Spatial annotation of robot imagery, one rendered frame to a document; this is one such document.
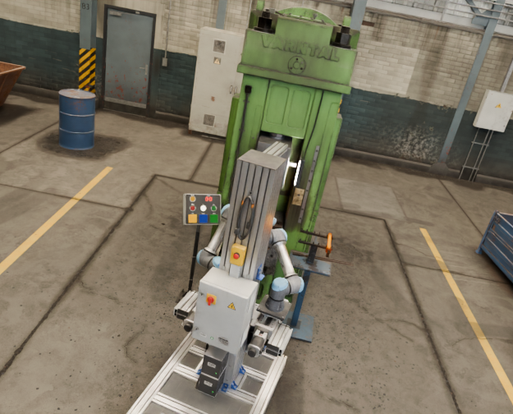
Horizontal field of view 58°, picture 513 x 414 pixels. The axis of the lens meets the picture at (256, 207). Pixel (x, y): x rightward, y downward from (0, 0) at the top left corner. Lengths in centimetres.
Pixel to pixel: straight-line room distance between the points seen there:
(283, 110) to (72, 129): 485
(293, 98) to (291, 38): 50
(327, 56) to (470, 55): 673
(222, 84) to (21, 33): 444
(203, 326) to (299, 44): 237
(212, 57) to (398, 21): 369
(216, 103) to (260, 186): 686
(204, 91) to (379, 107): 366
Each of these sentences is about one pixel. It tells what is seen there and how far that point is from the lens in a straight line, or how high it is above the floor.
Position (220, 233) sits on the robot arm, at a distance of 369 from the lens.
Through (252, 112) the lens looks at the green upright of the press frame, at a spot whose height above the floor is 197.
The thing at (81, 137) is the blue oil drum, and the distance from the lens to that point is 840.
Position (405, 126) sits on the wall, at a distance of 1054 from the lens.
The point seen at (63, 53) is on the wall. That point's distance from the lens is 1113.
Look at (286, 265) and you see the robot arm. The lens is 364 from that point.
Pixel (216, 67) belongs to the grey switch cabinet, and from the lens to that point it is 951.
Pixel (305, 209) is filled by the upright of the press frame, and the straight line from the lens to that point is 453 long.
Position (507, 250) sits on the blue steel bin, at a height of 39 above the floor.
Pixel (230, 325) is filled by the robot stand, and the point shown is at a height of 98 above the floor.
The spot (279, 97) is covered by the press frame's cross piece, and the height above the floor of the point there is 215.
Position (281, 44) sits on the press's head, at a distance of 409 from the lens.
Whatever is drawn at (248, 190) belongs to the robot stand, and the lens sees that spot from 288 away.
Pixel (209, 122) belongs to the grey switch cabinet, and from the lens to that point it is 974.
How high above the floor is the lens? 298
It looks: 25 degrees down
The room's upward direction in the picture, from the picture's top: 11 degrees clockwise
